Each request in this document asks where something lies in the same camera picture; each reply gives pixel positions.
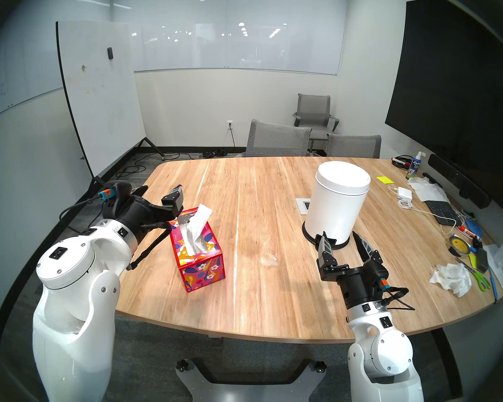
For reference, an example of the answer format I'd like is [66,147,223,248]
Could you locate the black braided left gripper cable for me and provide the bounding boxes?
[126,221,172,272]

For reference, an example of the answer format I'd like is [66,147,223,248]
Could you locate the whiteboard cleaner spray bottle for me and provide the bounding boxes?
[406,151,426,180]

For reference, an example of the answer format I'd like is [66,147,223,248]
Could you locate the white charger cable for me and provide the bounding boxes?
[388,187,462,235]

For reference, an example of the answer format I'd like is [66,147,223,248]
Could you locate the black keyboard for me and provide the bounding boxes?
[425,200,462,227]

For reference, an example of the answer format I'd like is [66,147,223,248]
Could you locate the black tape roll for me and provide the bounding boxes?
[448,234,472,257]

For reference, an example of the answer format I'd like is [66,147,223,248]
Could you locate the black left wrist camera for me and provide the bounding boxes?
[99,180,133,213]

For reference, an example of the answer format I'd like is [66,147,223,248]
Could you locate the written wall whiteboard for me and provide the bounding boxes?
[0,28,63,125]

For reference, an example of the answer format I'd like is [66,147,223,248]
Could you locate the grey mesh office chair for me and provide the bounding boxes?
[235,119,312,157]
[326,133,382,159]

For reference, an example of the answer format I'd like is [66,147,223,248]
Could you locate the black video sound bar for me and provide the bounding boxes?
[428,154,492,209]

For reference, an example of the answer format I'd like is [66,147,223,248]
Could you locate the white pedal trash can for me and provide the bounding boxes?
[302,161,371,250]

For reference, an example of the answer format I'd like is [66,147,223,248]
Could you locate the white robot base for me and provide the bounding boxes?
[175,357,327,402]

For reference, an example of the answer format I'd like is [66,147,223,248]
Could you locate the thin black left camera cable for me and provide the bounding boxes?
[60,195,105,235]

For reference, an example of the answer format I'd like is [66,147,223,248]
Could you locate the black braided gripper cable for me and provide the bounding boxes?
[381,286,416,311]
[126,221,172,272]

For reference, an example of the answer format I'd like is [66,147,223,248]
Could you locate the crumpled white tissue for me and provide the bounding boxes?
[429,263,472,298]

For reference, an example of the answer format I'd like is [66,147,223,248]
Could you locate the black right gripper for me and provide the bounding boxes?
[317,231,383,310]

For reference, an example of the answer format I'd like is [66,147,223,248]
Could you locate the green handled scissors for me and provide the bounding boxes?
[455,257,491,291]

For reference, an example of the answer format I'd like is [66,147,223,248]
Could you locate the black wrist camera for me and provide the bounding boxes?
[363,259,389,293]
[99,180,133,213]

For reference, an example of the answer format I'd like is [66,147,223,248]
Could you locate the wide glass wall whiteboard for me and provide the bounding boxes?
[109,0,348,76]

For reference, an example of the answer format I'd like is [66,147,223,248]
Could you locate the colourful floral tissue box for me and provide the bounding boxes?
[170,208,226,293]

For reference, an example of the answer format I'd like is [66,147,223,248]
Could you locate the rolling whiteboard on stand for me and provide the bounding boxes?
[56,21,166,207]

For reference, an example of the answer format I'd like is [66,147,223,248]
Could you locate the black braided right gripper cable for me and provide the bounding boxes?
[381,286,416,311]

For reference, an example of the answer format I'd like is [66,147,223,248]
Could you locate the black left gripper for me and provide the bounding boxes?
[125,185,194,243]

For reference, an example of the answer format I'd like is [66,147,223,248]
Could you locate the large black wall screen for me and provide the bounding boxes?
[385,0,503,213]

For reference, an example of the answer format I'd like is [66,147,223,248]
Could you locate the flat white paper towel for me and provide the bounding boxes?
[408,177,450,203]

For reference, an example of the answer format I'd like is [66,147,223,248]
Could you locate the grey office chair with armrests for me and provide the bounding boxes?
[293,93,340,152]

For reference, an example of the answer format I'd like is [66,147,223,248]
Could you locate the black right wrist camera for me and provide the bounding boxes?
[363,259,389,293]

